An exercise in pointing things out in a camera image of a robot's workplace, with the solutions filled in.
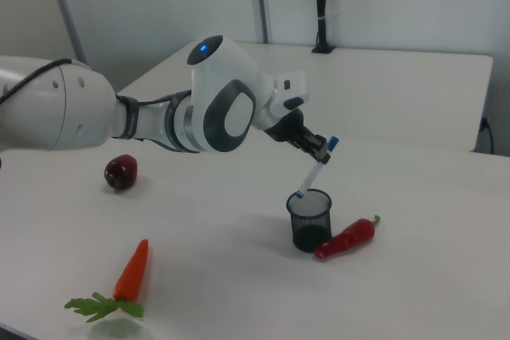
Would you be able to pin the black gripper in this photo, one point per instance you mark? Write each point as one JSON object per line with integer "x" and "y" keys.
{"x": 293, "y": 131}

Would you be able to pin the white marker with blue cap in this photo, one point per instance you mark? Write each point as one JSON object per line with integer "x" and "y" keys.
{"x": 315, "y": 173}

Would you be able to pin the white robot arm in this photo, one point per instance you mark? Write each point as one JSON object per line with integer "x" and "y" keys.
{"x": 223, "y": 97}

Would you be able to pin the white rectangular background table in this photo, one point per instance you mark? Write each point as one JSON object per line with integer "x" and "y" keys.
{"x": 378, "y": 89}

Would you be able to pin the black mesh pen cup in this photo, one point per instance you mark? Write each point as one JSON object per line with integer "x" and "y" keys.
{"x": 309, "y": 226}

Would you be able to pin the red toy chili pepper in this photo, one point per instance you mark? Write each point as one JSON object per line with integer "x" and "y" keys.
{"x": 346, "y": 239}

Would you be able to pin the black pole with base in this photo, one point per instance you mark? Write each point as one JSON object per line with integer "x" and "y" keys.
{"x": 320, "y": 5}

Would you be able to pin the dark red toy apple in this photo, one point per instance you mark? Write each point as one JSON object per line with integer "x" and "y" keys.
{"x": 121, "y": 171}

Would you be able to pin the orange toy carrot with leaves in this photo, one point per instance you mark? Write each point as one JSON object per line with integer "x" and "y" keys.
{"x": 132, "y": 270}

